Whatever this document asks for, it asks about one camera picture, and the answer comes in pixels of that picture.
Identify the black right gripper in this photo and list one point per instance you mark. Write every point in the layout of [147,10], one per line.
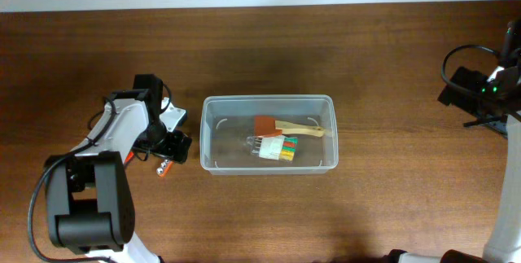
[463,101]

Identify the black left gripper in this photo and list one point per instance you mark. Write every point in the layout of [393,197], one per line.
[174,151]

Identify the orange socket bit holder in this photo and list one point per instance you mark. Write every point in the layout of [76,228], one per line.
[164,167]

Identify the red handled pliers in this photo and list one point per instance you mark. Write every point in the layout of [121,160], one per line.
[128,159]

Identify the wooden handled brown spatula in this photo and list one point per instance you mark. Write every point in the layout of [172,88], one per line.
[267,127]

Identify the clear box of wall plugs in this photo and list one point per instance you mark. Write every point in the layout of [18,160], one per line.
[280,147]

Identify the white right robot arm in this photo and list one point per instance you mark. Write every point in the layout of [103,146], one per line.
[494,101]

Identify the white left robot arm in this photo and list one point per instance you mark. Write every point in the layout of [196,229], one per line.
[89,206]

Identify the clear plastic container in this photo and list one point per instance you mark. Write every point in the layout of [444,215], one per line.
[227,122]

